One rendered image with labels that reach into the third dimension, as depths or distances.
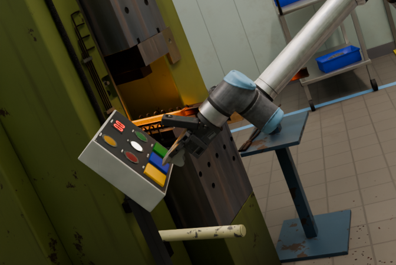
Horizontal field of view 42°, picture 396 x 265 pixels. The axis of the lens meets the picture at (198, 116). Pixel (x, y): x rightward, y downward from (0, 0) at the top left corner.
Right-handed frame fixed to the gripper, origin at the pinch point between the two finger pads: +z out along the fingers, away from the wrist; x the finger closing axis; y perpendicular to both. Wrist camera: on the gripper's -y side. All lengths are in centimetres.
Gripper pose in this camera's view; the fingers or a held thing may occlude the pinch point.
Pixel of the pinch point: (163, 161)
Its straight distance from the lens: 162.2
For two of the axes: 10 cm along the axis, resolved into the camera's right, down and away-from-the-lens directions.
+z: -6.3, 7.4, 2.5
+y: 7.8, 6.1, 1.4
